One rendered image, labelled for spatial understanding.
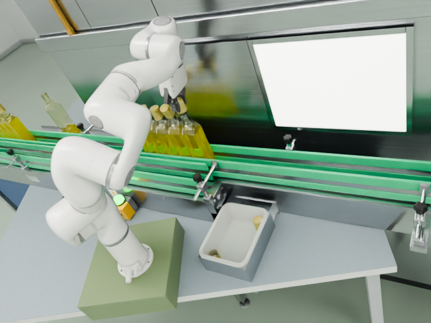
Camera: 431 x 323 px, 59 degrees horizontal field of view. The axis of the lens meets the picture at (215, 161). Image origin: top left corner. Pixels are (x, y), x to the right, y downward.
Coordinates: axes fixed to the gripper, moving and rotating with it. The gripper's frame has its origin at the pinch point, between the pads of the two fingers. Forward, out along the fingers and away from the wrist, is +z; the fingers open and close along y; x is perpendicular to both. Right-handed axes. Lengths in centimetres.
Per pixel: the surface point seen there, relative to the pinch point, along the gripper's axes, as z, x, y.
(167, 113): 4.0, -3.8, 1.9
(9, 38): 247, -539, -303
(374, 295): 49, 75, 17
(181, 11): -23.2, -2.6, -14.8
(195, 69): -5.0, 1.2, -11.9
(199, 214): 37.9, 10.4, 15.5
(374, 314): 64, 78, 17
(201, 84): 0.8, 2.3, -11.9
